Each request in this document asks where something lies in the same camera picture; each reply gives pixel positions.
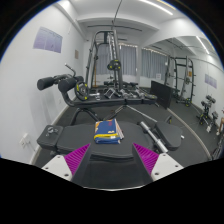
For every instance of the chrome dumbbell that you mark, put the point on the chrome dumbbell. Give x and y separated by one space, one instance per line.
139 94
127 93

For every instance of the white wall socket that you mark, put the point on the white wall socket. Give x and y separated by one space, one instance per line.
24 141

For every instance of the black dumbbell rack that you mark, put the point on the black dumbbell rack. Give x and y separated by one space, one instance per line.
208 111

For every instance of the metal clip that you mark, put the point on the metal clip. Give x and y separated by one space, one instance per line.
52 131

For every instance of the silver barbell bar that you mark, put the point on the silver barbell bar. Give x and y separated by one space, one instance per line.
153 136

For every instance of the small purple wall poster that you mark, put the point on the small purple wall poster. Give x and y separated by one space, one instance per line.
210 81

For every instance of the grey window curtain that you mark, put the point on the grey window curtain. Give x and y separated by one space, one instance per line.
128 60
153 63

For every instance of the black upright panel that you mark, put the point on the black upright panel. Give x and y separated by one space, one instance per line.
161 93

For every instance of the black yellow-marked weight plate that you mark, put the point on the black yellow-marked weight plate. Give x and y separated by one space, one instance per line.
78 90

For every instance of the ceiling light strip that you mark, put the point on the ceiling light strip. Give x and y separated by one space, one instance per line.
156 6
202 44

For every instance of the small brown wall plaque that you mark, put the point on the small brown wall plaque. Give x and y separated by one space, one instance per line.
76 54

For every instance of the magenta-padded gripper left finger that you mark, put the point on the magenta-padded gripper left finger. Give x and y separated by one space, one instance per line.
58 165

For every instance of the blue white cartoon towel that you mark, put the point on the blue white cartoon towel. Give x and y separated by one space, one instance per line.
108 131

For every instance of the black squat rack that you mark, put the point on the black squat rack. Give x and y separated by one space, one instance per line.
185 80

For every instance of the black padded flat bench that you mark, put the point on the black padded flat bench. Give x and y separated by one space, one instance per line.
76 136

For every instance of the black roller-pad incline bench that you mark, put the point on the black roller-pad incline bench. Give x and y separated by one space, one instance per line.
110 101

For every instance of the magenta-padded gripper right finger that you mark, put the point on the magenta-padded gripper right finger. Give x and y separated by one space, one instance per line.
165 165

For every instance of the small black weight plate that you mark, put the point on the small black weight plate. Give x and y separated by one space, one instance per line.
114 65

